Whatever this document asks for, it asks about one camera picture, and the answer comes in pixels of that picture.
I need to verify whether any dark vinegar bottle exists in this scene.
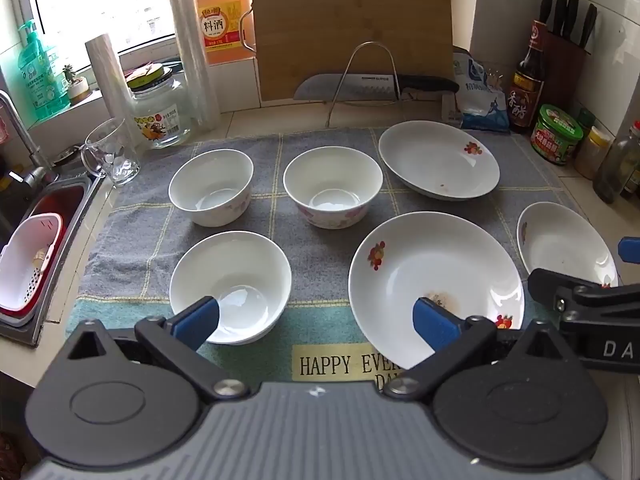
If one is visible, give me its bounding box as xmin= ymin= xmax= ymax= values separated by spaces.
xmin=510 ymin=20 xmax=551 ymax=133

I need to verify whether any green lid sauce jar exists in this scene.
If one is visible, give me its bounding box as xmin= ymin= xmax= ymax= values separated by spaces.
xmin=530 ymin=104 xmax=585 ymax=166

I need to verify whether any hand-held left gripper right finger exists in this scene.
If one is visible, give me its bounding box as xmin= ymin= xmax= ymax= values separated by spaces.
xmin=382 ymin=297 xmax=576 ymax=403

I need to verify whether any bamboo cutting board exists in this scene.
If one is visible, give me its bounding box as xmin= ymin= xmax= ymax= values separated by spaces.
xmin=250 ymin=0 xmax=458 ymax=108

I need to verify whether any clear glass mug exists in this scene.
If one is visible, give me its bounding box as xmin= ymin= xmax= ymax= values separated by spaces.
xmin=81 ymin=119 xmax=141 ymax=186

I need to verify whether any yellow lid spice jar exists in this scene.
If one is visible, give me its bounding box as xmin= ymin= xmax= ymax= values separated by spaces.
xmin=574 ymin=125 xmax=613 ymax=180

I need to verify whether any grey checked dish mat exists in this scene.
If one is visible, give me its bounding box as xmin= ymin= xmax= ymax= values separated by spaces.
xmin=65 ymin=127 xmax=623 ymax=386

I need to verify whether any steel kitchen knife black handle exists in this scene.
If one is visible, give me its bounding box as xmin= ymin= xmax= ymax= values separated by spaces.
xmin=293 ymin=72 xmax=460 ymax=102

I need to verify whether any dark wooden knife block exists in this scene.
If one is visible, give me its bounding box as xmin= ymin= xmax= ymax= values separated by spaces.
xmin=542 ymin=27 xmax=594 ymax=111

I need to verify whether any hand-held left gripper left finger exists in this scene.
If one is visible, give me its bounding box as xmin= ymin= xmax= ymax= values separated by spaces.
xmin=65 ymin=296 xmax=251 ymax=403

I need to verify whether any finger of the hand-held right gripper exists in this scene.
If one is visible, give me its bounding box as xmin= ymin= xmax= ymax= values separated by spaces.
xmin=527 ymin=268 xmax=640 ymax=322
xmin=617 ymin=236 xmax=640 ymax=263

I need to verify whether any white plate fruit print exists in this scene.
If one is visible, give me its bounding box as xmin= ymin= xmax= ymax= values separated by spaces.
xmin=516 ymin=201 xmax=621 ymax=288
xmin=348 ymin=211 xmax=526 ymax=371
xmin=378 ymin=120 xmax=501 ymax=201

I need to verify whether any green dish soap bottle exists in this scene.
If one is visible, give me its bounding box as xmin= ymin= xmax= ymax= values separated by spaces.
xmin=17 ymin=20 xmax=71 ymax=118

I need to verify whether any small white packet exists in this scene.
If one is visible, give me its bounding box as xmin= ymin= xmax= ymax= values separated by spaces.
xmin=440 ymin=95 xmax=463 ymax=128

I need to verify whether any white blue salt bag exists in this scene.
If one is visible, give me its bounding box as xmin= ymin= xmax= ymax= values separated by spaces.
xmin=442 ymin=47 xmax=512 ymax=133

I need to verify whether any short plastic wrap roll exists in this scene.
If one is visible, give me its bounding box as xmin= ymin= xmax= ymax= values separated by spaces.
xmin=85 ymin=34 xmax=142 ymax=148

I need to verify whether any white colander basket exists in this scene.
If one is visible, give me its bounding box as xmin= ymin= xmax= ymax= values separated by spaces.
xmin=0 ymin=212 xmax=65 ymax=313

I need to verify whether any small potted plant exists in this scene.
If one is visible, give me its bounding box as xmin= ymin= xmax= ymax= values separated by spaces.
xmin=62 ymin=62 xmax=91 ymax=105

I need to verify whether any steel faucet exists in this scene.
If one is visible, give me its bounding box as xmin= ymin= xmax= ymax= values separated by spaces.
xmin=0 ymin=90 xmax=58 ymax=186

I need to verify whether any tall plastic wrap roll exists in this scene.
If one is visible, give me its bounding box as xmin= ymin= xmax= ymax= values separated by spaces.
xmin=167 ymin=0 xmax=221 ymax=133

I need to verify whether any orange cooking wine jug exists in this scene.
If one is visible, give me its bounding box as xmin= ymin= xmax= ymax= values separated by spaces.
xmin=192 ymin=0 xmax=253 ymax=66

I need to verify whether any white bowl floral print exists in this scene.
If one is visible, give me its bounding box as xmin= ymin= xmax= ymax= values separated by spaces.
xmin=283 ymin=146 xmax=384 ymax=230
xmin=168 ymin=149 xmax=255 ymax=227
xmin=169 ymin=230 xmax=293 ymax=346

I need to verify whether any red plastic basin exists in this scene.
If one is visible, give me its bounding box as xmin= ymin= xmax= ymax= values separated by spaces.
xmin=0 ymin=182 xmax=88 ymax=328

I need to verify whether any window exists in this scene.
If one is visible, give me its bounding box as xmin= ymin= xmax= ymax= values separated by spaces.
xmin=10 ymin=0 xmax=201 ymax=56

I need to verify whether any glass bottle red cap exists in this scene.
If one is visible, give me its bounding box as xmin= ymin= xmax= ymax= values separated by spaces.
xmin=593 ymin=120 xmax=640 ymax=204

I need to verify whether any metal wire rack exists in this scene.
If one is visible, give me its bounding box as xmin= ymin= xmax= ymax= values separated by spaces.
xmin=325 ymin=42 xmax=401 ymax=128

